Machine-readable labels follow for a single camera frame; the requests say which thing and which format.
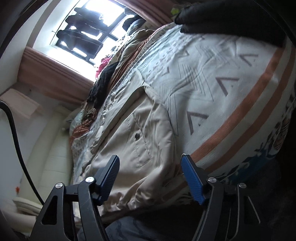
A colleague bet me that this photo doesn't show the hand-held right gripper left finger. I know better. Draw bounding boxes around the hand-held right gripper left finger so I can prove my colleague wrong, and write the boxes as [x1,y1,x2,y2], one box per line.
[32,155,121,241]

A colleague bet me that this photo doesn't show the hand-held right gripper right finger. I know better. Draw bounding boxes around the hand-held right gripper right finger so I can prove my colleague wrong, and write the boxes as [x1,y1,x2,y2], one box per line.
[181,154,262,241]

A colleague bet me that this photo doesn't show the beige jacket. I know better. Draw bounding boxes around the beige jacket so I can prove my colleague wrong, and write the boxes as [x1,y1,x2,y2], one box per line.
[89,70,185,218]

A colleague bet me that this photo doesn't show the folded black clothes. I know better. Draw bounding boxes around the folded black clothes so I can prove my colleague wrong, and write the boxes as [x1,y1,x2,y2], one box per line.
[174,0,289,48]

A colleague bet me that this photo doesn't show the cream leather headboard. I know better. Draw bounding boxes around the cream leather headboard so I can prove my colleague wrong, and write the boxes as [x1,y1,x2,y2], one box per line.
[11,105,79,216]

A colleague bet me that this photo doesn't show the light green pillow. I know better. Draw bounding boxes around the light green pillow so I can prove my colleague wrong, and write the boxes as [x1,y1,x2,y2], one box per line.
[63,109,80,137]

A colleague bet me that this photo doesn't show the black knitted sweater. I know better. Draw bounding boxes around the black knitted sweater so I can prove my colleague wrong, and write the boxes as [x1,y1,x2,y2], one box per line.
[87,62,118,108]

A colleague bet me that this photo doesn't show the patterned white blanket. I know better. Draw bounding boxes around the patterned white blanket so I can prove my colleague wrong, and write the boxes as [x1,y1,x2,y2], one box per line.
[69,23,296,193]

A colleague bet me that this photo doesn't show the red cloth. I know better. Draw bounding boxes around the red cloth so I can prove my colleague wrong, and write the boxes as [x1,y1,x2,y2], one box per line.
[94,57,111,80]

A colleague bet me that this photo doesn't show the pink curtain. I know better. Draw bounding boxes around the pink curtain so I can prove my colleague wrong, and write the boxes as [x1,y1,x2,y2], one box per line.
[18,46,94,100]
[118,0,176,28]

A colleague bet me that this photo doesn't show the cream air conditioner cover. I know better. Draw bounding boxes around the cream air conditioner cover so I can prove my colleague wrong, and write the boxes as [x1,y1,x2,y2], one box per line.
[0,88,40,120]

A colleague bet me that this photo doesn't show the long dark hanging garment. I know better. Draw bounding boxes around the long dark hanging garment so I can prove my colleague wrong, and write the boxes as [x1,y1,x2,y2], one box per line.
[56,30,102,61]

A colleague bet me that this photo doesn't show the crumpled beige duvet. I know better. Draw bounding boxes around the crumpled beige duvet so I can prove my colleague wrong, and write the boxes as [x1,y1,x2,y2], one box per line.
[113,25,162,67]

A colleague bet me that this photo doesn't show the black framed window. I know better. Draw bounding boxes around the black framed window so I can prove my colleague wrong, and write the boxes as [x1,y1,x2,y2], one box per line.
[32,0,139,81]

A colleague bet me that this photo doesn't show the black fluffy garment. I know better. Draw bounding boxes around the black fluffy garment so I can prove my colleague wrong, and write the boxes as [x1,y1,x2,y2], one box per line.
[122,18,136,31]

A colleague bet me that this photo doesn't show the blue grey pillow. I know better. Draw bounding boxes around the blue grey pillow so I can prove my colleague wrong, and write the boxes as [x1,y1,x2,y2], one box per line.
[133,19,147,32]

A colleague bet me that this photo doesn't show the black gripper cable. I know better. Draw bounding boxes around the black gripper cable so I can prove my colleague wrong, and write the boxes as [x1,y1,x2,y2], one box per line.
[0,100,45,205]

